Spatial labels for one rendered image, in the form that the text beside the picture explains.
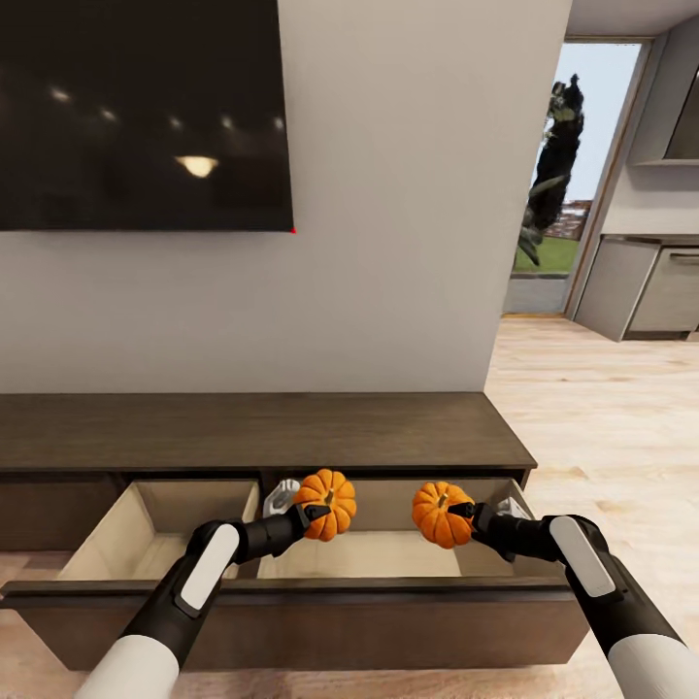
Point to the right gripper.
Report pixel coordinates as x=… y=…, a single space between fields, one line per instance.
x=498 y=532

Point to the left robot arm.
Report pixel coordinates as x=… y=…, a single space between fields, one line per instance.
x=146 y=660

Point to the dishwasher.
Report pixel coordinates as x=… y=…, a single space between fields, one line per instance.
x=669 y=302

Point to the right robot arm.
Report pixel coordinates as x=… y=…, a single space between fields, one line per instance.
x=648 y=657

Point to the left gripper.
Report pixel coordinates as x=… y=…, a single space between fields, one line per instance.
x=285 y=529

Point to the fixed window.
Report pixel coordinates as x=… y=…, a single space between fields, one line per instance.
x=597 y=81

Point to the pumpkin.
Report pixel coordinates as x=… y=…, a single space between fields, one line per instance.
x=328 y=489
x=430 y=513

